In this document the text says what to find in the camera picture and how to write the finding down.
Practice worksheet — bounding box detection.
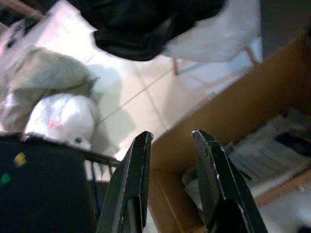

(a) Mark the white plastic bag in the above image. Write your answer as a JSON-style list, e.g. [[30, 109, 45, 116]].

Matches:
[[24, 93, 100, 151]]

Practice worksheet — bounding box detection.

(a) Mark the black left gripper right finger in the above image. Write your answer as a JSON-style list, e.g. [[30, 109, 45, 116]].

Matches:
[[191, 129, 268, 233]]

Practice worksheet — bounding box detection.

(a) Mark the beige cloth bag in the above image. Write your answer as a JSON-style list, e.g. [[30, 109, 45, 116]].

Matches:
[[0, 46, 98, 133]]

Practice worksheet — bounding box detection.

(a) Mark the white chair with wooden legs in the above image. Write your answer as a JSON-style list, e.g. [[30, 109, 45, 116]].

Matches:
[[166, 0, 264, 76]]

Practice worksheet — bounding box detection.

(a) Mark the black folding chair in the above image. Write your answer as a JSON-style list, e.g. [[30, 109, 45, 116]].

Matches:
[[0, 132, 122, 233]]

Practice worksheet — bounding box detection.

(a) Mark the white crumpled plastic wrapper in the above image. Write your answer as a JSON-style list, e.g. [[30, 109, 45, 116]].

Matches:
[[182, 167, 204, 212]]

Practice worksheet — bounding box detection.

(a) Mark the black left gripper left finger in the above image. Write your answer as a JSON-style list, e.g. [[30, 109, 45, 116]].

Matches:
[[95, 131, 154, 233]]

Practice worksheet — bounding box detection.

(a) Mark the printed paper packaging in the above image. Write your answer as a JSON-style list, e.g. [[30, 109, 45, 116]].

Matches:
[[225, 108, 311, 187]]

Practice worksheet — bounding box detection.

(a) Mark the black leather bag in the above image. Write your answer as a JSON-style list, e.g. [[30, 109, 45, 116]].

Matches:
[[80, 0, 226, 61]]

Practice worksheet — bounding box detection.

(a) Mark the brown cardboard box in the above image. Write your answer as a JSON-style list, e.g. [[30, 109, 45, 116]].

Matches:
[[148, 31, 311, 233]]

